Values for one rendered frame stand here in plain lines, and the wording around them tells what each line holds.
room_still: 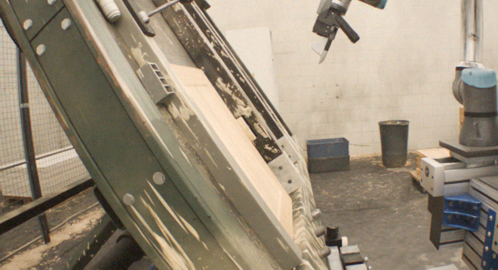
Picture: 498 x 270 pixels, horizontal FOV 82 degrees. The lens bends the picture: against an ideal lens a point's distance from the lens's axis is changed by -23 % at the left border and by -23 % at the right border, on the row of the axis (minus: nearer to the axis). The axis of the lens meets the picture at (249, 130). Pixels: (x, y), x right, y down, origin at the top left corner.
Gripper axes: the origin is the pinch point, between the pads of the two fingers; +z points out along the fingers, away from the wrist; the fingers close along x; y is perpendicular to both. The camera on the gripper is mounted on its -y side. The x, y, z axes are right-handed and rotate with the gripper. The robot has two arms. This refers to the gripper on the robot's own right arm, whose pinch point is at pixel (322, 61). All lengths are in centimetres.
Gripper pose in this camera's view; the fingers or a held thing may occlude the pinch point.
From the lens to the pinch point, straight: 123.7
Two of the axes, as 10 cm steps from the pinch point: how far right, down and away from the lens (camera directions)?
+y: -9.1, -4.0, 0.9
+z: -3.9, 9.1, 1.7
